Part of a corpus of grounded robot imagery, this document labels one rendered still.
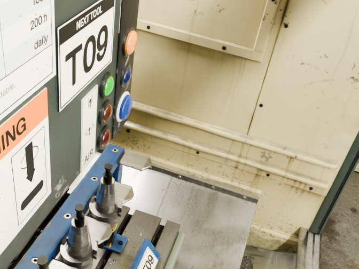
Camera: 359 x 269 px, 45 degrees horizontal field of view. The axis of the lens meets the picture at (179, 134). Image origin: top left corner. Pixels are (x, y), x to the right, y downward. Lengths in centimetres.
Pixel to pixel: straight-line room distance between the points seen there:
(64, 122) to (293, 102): 95
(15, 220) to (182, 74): 98
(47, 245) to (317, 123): 81
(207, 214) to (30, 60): 120
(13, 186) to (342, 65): 99
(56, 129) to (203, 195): 114
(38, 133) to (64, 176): 8
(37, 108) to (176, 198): 117
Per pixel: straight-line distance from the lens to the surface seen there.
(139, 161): 97
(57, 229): 82
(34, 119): 32
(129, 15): 44
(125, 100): 48
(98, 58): 39
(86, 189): 88
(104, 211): 84
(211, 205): 146
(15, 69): 28
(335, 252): 269
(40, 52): 30
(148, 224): 126
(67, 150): 39
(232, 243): 142
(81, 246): 76
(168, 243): 123
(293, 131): 130
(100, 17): 38
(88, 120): 41
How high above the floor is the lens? 185
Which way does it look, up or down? 36 degrees down
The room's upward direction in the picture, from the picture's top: 11 degrees clockwise
